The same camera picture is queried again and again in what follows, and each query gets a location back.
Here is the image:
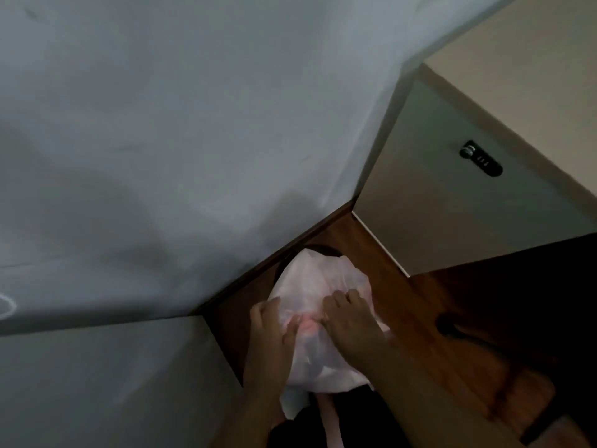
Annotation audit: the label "person's left hand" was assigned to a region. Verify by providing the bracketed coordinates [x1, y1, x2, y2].
[242, 297, 302, 397]

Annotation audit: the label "person's right hand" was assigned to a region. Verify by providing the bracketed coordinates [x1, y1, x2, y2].
[319, 289, 397, 374]

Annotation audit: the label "pink plastic bag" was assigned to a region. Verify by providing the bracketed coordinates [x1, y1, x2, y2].
[268, 248, 391, 421]

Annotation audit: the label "person's right forearm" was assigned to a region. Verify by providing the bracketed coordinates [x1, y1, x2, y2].
[366, 340, 528, 448]

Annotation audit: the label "person's black shorts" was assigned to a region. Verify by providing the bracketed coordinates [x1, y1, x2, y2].
[268, 385, 414, 448]

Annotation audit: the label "beige under-desk cabinet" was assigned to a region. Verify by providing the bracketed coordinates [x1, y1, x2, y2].
[352, 65, 597, 278]

